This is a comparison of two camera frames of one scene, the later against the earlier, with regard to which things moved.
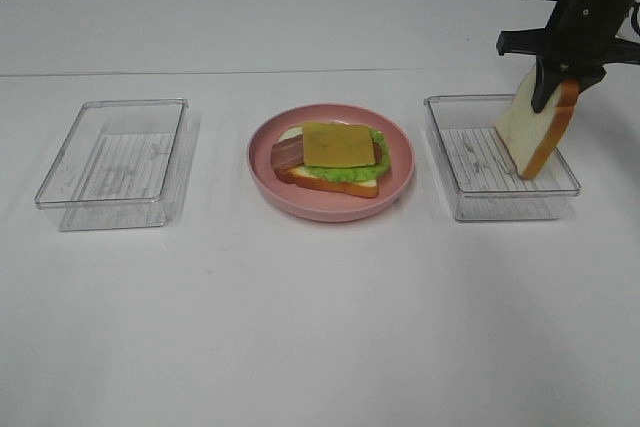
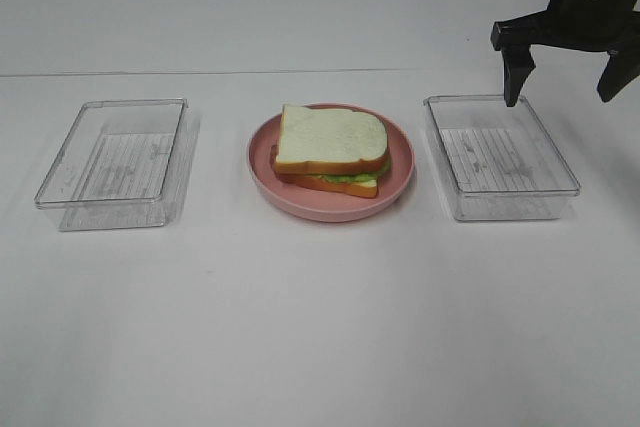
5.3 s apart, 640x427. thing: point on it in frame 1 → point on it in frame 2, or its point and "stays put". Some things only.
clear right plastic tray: [476, 171] stays put
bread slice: [302, 176] stays put
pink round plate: [321, 205] stays put
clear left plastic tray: [126, 164] stays put
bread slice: [530, 136] → [331, 141]
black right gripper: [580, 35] → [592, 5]
